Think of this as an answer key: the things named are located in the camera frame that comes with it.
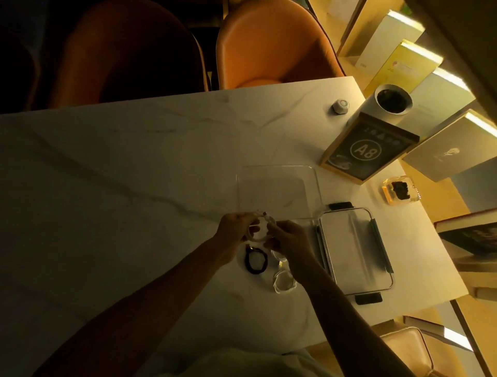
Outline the white cable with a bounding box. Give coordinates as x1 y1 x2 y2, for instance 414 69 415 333
246 211 278 244

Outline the clear plastic pouch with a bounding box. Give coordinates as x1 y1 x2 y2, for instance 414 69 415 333
271 250 298 294

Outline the white cylinder pot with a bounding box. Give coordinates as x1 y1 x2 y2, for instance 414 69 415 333
350 83 413 127

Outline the yellow upright book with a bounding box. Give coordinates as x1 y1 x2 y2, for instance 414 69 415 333
363 39 444 98

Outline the beige leather chair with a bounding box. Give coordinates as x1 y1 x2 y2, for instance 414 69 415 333
380 326 436 377

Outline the black hair tie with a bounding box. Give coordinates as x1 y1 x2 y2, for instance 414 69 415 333
245 247 269 275

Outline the white container lid with clips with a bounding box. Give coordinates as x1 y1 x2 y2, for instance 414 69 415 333
315 201 395 306

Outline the red hardcover book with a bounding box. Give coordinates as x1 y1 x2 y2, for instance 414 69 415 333
433 208 497 258

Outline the wooden framed table sign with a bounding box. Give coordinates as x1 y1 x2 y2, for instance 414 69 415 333
320 112 420 185

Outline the person's right hand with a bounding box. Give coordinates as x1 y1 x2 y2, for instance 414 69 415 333
266 219 324 289

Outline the white upright book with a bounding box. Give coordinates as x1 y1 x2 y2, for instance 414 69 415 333
337 9 426 71

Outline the orange leather chair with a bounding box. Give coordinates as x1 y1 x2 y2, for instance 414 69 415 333
215 0 346 91

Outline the dark brown leather chair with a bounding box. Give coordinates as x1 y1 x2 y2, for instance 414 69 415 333
48 0 210 109

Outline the clear plastic container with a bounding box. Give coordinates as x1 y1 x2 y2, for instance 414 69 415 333
236 165 324 223

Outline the pale grey upright book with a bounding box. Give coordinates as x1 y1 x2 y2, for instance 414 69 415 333
395 68 477 138

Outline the glass ashtray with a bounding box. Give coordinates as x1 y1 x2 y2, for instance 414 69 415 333
381 176 422 207

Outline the grey book with figure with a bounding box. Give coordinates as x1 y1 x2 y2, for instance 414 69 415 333
402 109 497 183

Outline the person's left forearm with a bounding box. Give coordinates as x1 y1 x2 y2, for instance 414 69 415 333
33 238 230 377

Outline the person's left hand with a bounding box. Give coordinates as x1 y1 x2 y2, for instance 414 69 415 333
212 212 261 267

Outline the person's right forearm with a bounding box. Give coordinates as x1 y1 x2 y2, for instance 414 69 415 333
292 270 417 377

